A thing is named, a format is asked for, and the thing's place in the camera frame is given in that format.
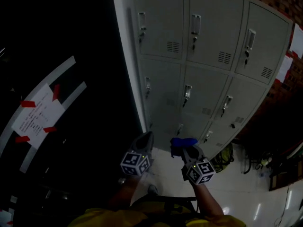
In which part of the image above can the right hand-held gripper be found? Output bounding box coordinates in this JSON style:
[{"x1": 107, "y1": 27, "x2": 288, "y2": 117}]
[{"x1": 181, "y1": 145, "x2": 216, "y2": 186}]

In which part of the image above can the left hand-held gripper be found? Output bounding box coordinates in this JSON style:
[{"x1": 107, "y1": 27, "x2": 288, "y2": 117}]
[{"x1": 120, "y1": 131, "x2": 154, "y2": 176}]

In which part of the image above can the blue wiping cloth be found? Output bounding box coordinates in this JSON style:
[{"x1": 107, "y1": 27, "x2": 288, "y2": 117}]
[{"x1": 169, "y1": 137, "x2": 198, "y2": 158}]

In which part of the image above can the grey metal locker door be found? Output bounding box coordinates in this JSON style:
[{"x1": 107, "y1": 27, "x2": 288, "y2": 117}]
[{"x1": 132, "y1": 0, "x2": 185, "y2": 60}]

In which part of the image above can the person's right forearm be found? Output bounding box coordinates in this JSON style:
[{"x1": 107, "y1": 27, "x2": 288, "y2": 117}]
[{"x1": 193, "y1": 182, "x2": 224, "y2": 218}]

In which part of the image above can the person's left forearm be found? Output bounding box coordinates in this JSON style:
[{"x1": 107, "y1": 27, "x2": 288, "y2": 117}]
[{"x1": 107, "y1": 174, "x2": 144, "y2": 212}]

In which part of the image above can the grey metal locker cabinet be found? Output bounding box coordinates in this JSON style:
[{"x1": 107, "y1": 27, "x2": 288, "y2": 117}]
[{"x1": 127, "y1": 0, "x2": 294, "y2": 162}]

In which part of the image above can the person's yellow shirt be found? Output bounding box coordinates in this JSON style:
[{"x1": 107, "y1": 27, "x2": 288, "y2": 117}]
[{"x1": 68, "y1": 200, "x2": 247, "y2": 227}]

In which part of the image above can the brown wooden crate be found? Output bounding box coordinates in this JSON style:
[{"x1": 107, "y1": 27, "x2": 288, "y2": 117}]
[{"x1": 268, "y1": 164, "x2": 303, "y2": 191}]

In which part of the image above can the hanging clothes bundle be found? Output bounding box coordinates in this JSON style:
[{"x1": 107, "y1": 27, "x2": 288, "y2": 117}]
[{"x1": 286, "y1": 142, "x2": 303, "y2": 160}]

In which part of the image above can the white printed notice sheet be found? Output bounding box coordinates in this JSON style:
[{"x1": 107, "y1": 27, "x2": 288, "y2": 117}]
[{"x1": 11, "y1": 83, "x2": 66, "y2": 148}]

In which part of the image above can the yellow-green hose pile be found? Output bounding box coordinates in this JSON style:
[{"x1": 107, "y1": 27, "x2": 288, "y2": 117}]
[{"x1": 210, "y1": 142, "x2": 235, "y2": 173}]

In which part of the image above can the black chest mount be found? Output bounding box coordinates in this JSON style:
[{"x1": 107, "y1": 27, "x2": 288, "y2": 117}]
[{"x1": 132, "y1": 195, "x2": 197, "y2": 215}]

